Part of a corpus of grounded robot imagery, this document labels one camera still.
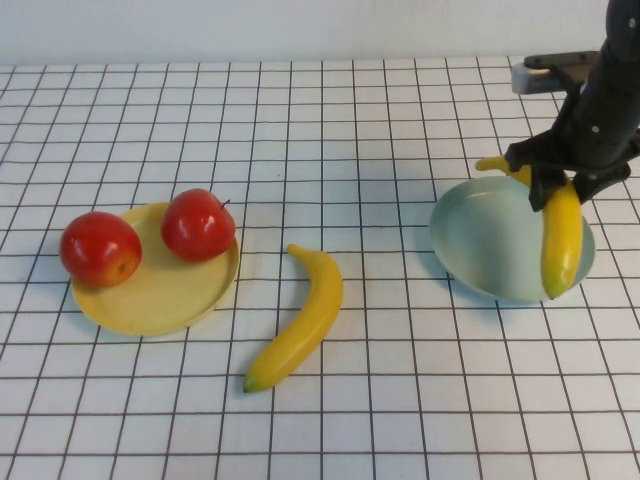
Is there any yellow round plastic plate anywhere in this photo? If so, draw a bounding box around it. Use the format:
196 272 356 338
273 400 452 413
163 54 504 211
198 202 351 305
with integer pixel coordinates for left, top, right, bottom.
71 202 241 336

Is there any white grid tablecloth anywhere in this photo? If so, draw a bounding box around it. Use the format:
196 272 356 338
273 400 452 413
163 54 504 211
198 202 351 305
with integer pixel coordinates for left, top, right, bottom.
0 55 640 480

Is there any light blue round plate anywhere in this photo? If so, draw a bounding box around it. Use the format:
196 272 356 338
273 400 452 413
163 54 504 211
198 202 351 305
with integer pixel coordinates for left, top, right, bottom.
428 177 596 303

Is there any yellow plastic banana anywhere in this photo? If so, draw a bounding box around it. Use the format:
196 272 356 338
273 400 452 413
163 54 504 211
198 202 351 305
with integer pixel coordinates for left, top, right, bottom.
243 243 345 394
474 155 585 300

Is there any red plastic apple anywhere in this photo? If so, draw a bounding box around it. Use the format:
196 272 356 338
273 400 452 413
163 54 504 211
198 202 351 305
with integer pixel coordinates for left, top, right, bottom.
59 211 143 289
160 188 236 263

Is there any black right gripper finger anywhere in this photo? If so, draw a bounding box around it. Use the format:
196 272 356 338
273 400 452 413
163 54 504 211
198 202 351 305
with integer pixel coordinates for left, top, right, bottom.
529 169 566 212
574 169 630 204

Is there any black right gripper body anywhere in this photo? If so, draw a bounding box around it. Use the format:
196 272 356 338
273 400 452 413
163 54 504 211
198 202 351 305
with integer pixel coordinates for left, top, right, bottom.
507 127 632 179

